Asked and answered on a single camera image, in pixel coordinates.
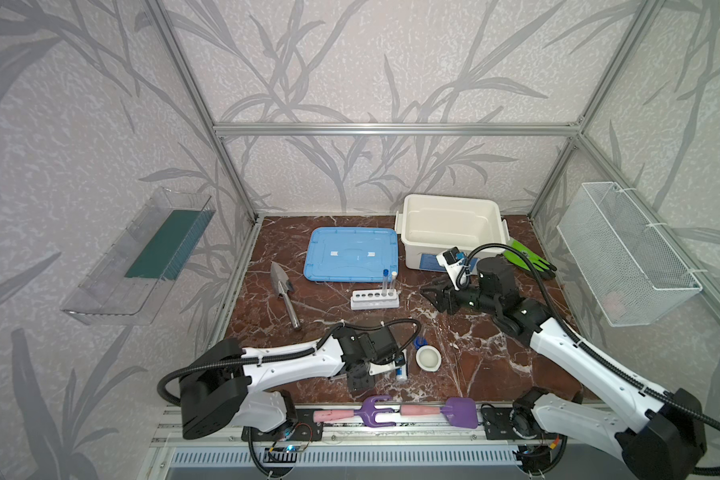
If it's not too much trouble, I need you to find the test tube blue cap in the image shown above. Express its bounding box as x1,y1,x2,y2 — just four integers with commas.
381,269,390,297
368,363,397,376

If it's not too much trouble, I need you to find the white test tube rack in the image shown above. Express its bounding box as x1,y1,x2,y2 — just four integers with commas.
350,289,400,311

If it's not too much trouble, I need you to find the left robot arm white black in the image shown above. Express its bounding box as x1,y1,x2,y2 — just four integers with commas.
156,318,422,440

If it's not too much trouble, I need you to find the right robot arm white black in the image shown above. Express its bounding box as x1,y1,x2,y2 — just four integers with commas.
421,246,720,479

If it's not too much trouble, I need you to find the white bottle blue label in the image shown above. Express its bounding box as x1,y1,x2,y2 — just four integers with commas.
395,351,408,382

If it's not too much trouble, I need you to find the small blue cap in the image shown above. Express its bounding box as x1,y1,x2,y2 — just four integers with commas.
413,336,428,350

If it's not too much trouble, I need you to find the white ceramic bowl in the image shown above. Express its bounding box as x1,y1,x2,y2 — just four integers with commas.
415,345,442,372

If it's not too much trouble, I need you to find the green black work glove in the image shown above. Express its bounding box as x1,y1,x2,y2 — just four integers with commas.
503,238,557,280

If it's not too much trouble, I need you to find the white plastic storage bin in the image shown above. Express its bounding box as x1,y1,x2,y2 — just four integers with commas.
395,194,511,272

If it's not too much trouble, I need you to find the blue plastic bin lid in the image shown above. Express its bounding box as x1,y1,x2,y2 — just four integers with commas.
303,227,399,283

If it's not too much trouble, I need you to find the metal garden trowel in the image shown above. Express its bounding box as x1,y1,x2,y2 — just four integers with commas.
270,262,301,331

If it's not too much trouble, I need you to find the green mat in shelf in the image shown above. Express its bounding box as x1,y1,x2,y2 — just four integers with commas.
125,210,215,281

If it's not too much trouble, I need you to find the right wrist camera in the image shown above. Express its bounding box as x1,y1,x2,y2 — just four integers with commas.
436,247,469,290

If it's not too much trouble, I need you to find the purple garden fork pink handle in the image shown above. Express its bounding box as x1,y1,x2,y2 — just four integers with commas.
313,395,396,428

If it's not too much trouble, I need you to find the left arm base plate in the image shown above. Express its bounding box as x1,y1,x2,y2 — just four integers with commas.
242,409,324,443

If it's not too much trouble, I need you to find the purple garden spade pink handle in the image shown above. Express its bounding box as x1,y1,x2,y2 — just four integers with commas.
399,397,479,429

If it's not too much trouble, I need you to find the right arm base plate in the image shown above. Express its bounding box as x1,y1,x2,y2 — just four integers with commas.
479,403,561,443

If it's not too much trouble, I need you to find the white wire mesh basket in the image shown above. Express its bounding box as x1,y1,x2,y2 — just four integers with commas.
557,182,703,327

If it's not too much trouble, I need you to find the clear acrylic wall shelf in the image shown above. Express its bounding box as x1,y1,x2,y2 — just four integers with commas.
61,187,216,326

